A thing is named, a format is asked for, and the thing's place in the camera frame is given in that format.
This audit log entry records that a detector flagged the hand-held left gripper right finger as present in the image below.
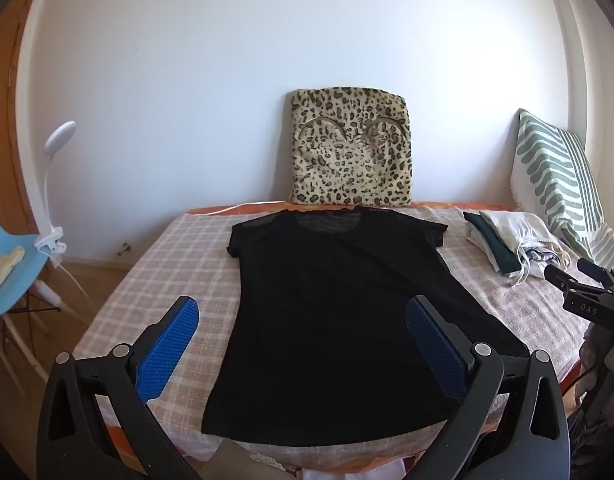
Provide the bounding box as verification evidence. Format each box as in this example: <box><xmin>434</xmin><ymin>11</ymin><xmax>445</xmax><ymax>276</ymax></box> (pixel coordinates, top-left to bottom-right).
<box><xmin>404</xmin><ymin>295</ymin><xmax>572</xmax><ymax>480</ymax></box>

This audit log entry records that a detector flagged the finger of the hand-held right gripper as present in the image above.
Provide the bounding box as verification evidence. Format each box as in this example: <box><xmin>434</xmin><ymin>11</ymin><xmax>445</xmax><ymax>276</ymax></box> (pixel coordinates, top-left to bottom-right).
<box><xmin>543</xmin><ymin>264</ymin><xmax>590</xmax><ymax>297</ymax></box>
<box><xmin>577</xmin><ymin>258</ymin><xmax>614</xmax><ymax>287</ymax></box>

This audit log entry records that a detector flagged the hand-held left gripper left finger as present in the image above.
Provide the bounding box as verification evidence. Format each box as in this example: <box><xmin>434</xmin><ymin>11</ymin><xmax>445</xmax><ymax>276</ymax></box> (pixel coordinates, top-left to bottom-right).
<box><xmin>36</xmin><ymin>296</ymin><xmax>203</xmax><ymax>480</ymax></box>

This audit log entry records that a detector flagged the black t-shirt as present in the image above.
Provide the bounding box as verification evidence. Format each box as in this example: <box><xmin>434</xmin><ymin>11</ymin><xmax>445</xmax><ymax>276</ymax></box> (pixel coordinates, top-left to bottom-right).
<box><xmin>201</xmin><ymin>210</ymin><xmax>530</xmax><ymax>448</ymax></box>

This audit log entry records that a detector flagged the white folded cloth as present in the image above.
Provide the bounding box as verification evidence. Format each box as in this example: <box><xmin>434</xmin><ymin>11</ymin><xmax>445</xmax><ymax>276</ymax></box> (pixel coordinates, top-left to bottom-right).
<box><xmin>464</xmin><ymin>210</ymin><xmax>572</xmax><ymax>286</ymax></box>

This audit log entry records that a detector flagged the dark green folded cloth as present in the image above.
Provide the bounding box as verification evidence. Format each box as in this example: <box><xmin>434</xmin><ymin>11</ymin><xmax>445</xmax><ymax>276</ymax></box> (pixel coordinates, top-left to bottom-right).
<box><xmin>463</xmin><ymin>211</ymin><xmax>530</xmax><ymax>277</ymax></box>

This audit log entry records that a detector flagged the plaid beige blanket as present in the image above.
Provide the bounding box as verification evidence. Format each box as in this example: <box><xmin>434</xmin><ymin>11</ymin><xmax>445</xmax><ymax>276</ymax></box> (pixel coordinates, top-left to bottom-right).
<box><xmin>73</xmin><ymin>205</ymin><xmax>592</xmax><ymax>467</ymax></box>

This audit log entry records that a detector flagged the green striped white pillow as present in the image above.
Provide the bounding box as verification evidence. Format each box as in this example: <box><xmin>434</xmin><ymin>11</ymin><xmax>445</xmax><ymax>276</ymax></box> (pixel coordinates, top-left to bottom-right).
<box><xmin>509</xmin><ymin>108</ymin><xmax>614</xmax><ymax>273</ymax></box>

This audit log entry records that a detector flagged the light blue chair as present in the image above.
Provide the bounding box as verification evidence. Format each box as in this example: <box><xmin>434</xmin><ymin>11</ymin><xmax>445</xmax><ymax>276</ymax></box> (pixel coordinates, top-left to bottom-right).
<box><xmin>0</xmin><ymin>207</ymin><xmax>88</xmax><ymax>396</ymax></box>

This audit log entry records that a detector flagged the cream object on chair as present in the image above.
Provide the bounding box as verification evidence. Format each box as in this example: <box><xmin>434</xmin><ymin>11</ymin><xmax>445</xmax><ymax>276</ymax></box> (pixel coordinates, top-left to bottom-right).
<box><xmin>0</xmin><ymin>245</ymin><xmax>26</xmax><ymax>298</ymax></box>

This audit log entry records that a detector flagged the white clip-on lamp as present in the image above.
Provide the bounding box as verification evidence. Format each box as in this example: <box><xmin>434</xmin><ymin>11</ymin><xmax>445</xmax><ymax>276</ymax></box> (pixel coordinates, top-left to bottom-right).
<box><xmin>34</xmin><ymin>120</ymin><xmax>78</xmax><ymax>266</ymax></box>

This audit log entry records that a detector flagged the leopard print cushion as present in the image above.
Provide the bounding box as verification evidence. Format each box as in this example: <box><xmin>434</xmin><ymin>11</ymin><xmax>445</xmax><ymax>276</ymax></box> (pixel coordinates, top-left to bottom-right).
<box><xmin>288</xmin><ymin>86</ymin><xmax>414</xmax><ymax>208</ymax></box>

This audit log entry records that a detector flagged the wooden door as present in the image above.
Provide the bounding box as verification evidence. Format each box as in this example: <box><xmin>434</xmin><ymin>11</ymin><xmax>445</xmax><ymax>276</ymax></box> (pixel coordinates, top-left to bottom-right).
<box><xmin>0</xmin><ymin>0</ymin><xmax>43</xmax><ymax>241</ymax></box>

